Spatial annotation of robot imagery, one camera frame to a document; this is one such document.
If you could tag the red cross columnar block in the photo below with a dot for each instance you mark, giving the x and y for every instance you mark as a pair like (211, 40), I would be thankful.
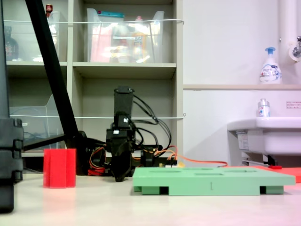
(58, 169)

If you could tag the green shape hole board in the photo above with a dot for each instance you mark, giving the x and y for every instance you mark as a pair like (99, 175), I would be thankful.
(200, 183)

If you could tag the red printed clamp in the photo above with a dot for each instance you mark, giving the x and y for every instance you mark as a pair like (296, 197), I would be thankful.
(95, 171)

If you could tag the circuit board with white connectors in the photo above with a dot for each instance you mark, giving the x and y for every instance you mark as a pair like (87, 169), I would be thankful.
(170, 164)

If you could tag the beige shelf unit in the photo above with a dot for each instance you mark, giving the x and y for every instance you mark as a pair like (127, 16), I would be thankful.
(124, 68)

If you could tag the thin black tripod brace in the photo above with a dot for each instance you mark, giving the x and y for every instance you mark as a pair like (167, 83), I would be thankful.
(44, 141)

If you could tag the clear plastic bin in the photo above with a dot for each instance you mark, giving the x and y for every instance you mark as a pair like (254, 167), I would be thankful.
(28, 42)
(35, 127)

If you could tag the clear bin with supplies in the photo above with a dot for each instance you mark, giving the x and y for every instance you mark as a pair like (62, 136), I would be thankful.
(124, 42)

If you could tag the black notched tripod leg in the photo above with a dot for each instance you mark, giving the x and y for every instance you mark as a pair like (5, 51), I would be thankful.
(9, 146)

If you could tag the dark glass bottle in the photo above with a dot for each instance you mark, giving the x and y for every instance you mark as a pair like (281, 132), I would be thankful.
(10, 47)

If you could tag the small clear bottle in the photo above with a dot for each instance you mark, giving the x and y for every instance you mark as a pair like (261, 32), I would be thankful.
(263, 109)

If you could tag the white sink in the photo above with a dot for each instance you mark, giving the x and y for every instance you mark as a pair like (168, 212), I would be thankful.
(270, 136)

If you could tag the brown capped bottle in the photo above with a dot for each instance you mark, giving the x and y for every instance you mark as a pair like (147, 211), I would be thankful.
(49, 9)

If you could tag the white blue pump soap bottle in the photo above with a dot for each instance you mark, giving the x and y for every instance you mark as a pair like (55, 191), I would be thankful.
(270, 70)

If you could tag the black printed bracket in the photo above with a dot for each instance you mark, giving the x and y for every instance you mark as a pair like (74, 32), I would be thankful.
(148, 157)

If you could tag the red print wall sticker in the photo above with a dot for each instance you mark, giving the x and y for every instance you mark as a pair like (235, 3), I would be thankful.
(293, 105)

